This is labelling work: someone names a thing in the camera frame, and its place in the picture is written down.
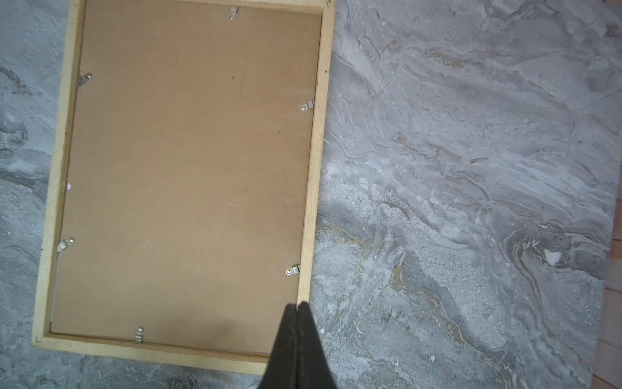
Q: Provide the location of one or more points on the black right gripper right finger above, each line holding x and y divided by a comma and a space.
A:
312, 370

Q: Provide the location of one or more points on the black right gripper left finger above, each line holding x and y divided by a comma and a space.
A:
282, 366

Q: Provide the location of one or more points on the light wooden picture frame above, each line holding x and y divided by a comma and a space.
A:
313, 170

